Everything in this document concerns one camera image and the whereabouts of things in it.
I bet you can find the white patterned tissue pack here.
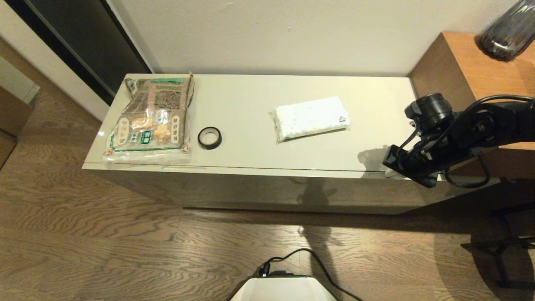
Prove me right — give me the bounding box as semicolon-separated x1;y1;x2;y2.
270;97;351;144

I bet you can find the black tape roll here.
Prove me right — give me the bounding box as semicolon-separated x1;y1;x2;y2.
197;127;222;151

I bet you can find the brown granule drink bag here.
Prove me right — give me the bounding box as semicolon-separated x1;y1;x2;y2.
102;74;195;166

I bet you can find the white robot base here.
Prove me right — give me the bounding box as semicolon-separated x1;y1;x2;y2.
229;276;340;301

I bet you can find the brown wooden side cabinet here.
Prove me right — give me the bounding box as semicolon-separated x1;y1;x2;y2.
409;31;535;179

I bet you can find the black metal stand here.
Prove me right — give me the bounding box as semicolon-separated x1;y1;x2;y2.
461;204;535;290

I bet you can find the dark glass vase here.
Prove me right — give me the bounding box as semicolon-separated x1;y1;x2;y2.
479;0;535;62

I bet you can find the beige glossy cabinet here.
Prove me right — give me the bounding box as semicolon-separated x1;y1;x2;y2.
82;74;443;181

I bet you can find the dark door panel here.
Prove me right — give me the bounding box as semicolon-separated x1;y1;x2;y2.
4;0;152;107

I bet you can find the light wooden furniture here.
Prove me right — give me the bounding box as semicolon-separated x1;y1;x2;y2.
0;86;35;171

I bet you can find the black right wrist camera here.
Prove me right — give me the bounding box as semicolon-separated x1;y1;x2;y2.
404;93;455;132

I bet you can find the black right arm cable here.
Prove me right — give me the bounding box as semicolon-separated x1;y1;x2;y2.
443;95;535;189

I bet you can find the black base cable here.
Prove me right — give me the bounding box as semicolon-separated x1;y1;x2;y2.
259;248;364;301

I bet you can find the white door frame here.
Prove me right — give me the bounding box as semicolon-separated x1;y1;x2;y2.
0;0;110;122

